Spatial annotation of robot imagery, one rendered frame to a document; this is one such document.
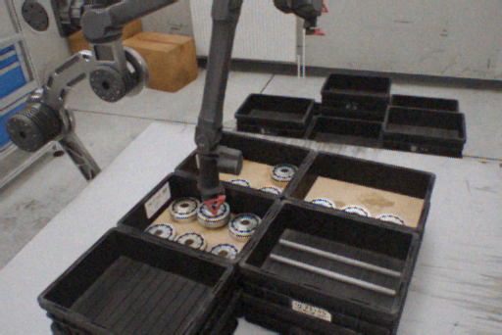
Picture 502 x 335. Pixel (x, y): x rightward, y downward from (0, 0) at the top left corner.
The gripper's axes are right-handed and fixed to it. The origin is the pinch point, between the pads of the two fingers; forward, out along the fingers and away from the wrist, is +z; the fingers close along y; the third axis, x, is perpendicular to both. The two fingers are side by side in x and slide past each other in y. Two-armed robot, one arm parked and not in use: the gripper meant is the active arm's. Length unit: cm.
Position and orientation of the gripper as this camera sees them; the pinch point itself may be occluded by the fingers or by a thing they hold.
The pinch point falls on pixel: (212, 207)
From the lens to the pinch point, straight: 147.1
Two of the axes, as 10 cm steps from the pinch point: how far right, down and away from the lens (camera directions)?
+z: 0.3, 8.3, 5.6
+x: -9.5, 1.9, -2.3
